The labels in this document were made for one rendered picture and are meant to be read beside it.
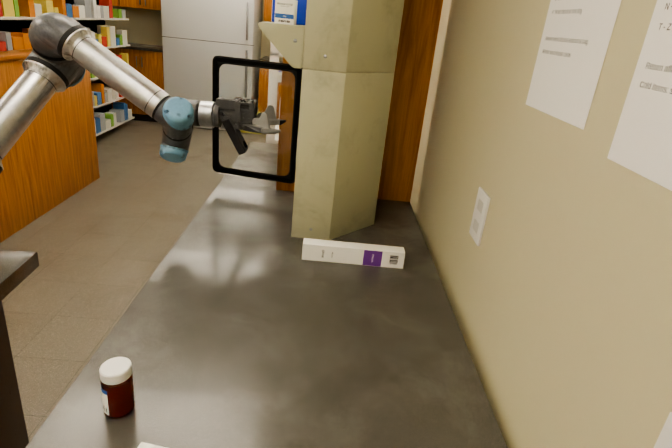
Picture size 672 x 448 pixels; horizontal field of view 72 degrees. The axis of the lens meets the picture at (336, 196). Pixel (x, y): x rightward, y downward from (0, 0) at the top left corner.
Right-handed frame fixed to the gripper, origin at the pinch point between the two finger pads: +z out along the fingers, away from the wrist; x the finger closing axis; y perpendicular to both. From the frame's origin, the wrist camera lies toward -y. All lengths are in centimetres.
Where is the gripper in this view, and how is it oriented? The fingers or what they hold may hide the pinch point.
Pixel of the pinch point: (283, 128)
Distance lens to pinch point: 139.3
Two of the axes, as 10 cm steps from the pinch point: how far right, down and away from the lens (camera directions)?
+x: 0.0, -3.6, 9.3
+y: 1.0, -9.3, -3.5
